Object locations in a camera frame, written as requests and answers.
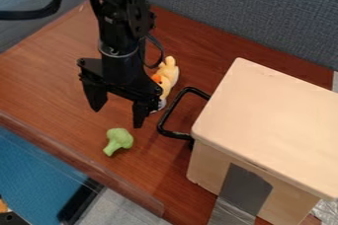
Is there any green toy broccoli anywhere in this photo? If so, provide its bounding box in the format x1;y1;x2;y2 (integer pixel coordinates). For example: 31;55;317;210
101;127;135;157

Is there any yellow toy duck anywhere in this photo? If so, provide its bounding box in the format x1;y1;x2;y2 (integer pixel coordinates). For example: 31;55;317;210
150;55;182;101

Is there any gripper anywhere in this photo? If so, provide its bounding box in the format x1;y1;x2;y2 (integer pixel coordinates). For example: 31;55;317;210
76;48;165;129

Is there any cabinet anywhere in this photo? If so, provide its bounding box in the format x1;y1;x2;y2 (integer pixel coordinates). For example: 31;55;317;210
185;56;338;225

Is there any drawer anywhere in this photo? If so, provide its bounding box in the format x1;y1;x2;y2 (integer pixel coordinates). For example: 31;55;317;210
155;86;213;151

